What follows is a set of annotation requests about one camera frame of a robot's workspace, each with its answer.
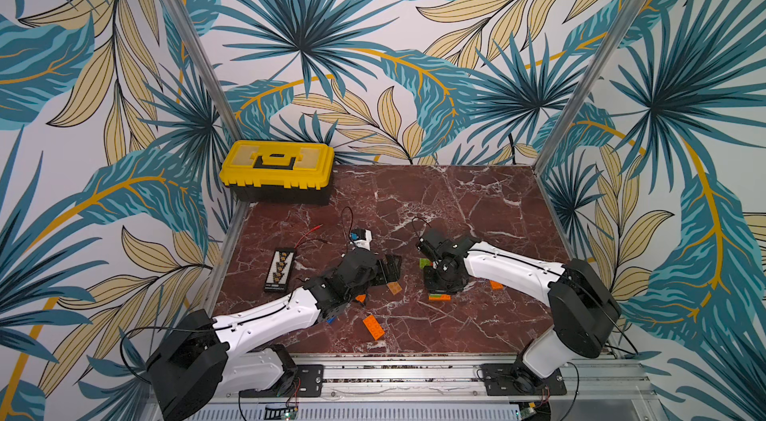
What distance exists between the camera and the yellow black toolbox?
0.97 meters

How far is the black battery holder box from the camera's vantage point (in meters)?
0.89

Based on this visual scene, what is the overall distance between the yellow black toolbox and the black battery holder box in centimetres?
19
